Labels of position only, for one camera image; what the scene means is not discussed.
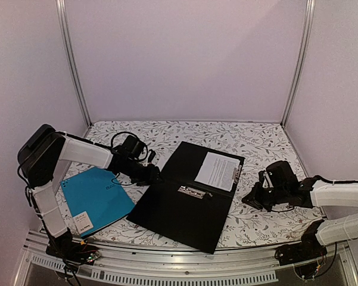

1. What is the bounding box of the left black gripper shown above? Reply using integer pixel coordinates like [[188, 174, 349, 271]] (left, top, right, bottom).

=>
[[123, 158, 162, 186]]

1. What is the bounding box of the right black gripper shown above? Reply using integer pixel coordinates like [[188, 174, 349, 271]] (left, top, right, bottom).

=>
[[241, 182, 288, 213]]

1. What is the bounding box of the black clip folder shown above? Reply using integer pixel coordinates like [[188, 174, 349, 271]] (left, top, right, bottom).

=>
[[127, 141, 245, 254]]

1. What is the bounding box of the printed paper sheet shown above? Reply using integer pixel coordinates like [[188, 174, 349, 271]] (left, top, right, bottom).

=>
[[195, 152, 240, 192]]

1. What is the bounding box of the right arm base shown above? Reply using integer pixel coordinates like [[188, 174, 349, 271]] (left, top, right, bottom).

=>
[[274, 219, 327, 266]]

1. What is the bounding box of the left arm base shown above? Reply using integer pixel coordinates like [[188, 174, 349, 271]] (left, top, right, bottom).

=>
[[46, 229, 101, 265]]

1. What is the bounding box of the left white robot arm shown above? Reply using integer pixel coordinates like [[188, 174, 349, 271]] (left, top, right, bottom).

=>
[[17, 124, 163, 259]]

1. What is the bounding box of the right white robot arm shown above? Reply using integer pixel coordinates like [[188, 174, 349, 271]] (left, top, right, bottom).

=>
[[242, 176, 358, 260]]

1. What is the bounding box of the blue folder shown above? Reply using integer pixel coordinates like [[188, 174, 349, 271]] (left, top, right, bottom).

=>
[[60, 167, 135, 239]]

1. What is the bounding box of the floral tablecloth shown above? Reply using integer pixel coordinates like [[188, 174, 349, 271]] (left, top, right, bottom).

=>
[[41, 120, 331, 248]]

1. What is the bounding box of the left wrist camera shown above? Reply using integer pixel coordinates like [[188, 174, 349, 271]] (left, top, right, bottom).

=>
[[121, 135, 146, 159]]

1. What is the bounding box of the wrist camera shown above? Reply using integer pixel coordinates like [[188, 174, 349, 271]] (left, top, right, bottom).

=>
[[263, 161, 298, 189], [121, 135, 146, 159]]

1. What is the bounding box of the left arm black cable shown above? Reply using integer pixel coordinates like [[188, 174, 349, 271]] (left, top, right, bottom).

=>
[[110, 132, 138, 150]]

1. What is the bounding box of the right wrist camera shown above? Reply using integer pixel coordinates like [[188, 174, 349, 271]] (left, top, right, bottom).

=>
[[263, 161, 298, 189]]

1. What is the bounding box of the left aluminium frame post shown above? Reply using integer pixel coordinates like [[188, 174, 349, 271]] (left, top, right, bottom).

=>
[[55, 0, 92, 128]]

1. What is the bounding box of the aluminium frame post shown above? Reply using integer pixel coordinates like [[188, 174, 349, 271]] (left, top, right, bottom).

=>
[[55, 0, 92, 128], [281, 0, 316, 129]]

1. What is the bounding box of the front aluminium rail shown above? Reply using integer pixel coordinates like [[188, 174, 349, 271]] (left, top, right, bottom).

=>
[[14, 231, 358, 285]]

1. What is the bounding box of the right aluminium frame post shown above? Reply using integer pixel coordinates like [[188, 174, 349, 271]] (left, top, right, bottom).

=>
[[281, 0, 316, 129]]

